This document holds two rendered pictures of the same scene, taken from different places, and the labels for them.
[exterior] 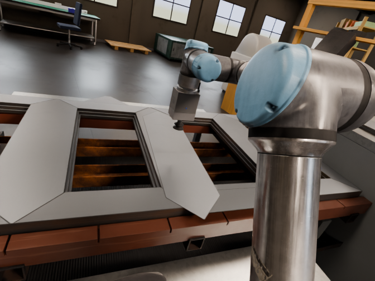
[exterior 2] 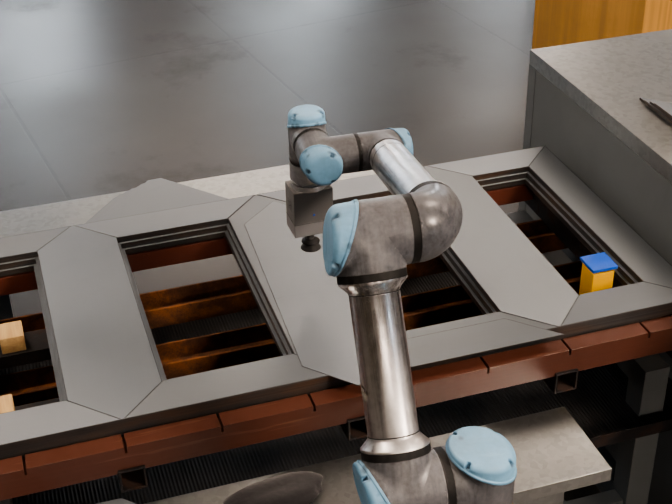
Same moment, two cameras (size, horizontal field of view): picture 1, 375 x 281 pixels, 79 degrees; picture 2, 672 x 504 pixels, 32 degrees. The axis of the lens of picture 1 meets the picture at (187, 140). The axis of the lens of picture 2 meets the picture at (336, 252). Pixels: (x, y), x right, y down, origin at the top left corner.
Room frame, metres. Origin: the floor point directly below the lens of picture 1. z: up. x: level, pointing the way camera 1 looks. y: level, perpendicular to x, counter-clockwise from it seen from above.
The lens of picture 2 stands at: (-1.29, -0.34, 2.26)
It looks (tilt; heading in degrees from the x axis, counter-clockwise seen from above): 32 degrees down; 9
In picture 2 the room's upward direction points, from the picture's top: 1 degrees counter-clockwise
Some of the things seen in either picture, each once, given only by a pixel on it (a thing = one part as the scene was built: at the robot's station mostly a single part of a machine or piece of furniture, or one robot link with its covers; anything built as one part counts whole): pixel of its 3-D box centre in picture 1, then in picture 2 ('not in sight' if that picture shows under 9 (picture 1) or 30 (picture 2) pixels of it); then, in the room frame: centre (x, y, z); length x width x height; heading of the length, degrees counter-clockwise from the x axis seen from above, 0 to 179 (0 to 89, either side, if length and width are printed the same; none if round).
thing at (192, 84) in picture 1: (189, 81); (309, 169); (0.80, 0.05, 1.13); 0.08 x 0.08 x 0.05
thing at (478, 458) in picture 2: not in sight; (476, 473); (0.20, -0.33, 0.90); 0.13 x 0.12 x 0.14; 112
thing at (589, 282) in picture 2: not in sight; (593, 303); (0.91, -0.56, 0.78); 0.05 x 0.05 x 0.19; 26
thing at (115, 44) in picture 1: (128, 47); not in sight; (8.07, 2.78, 0.06); 1.39 x 0.96 x 0.13; 125
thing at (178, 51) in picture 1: (182, 49); not in sight; (8.94, 1.02, 0.33); 1.68 x 1.54 x 0.66; 125
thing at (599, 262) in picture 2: not in sight; (598, 265); (0.91, -0.56, 0.88); 0.06 x 0.06 x 0.02; 26
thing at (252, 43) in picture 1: (247, 67); not in sight; (5.49, -0.91, 0.70); 0.78 x 0.64 x 1.39; 35
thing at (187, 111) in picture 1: (183, 101); (308, 200); (0.81, 0.05, 1.05); 0.10 x 0.09 x 0.16; 27
